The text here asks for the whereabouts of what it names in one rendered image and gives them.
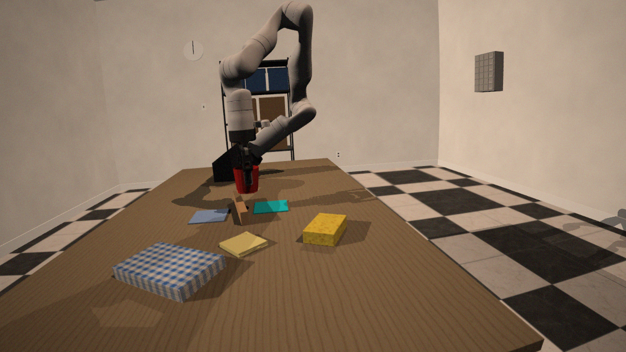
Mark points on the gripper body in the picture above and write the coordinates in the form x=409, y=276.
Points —
x=242, y=135

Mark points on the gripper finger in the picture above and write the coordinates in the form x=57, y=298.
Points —
x=247, y=171

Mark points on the red cup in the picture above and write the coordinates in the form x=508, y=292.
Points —
x=238, y=181

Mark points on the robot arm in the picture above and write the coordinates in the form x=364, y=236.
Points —
x=298, y=58

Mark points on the teal pad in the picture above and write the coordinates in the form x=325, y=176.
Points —
x=270, y=206

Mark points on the pale blue pad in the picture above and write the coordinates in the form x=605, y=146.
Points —
x=209, y=216

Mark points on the brown cardboard box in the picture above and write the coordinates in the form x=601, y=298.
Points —
x=271, y=107
x=283, y=145

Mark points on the black shelf unit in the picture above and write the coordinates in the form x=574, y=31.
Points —
x=289, y=151

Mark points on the blue storage box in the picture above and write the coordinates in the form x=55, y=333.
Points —
x=258, y=83
x=278, y=79

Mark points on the pale yellow notepad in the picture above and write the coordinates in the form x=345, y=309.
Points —
x=243, y=243

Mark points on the yellow sponge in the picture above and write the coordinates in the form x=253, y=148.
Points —
x=324, y=228

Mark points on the blue checked cloth stack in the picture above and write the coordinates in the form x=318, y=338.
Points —
x=168, y=270

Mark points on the brown wooden table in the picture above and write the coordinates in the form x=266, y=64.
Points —
x=342, y=293

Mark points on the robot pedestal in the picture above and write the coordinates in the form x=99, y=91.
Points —
x=222, y=168

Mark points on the orange wooden rail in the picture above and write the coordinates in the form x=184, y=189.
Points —
x=240, y=207

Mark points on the white wall clock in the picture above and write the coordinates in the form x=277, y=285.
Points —
x=191, y=51

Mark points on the grey wall panel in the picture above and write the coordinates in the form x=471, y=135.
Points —
x=488, y=72

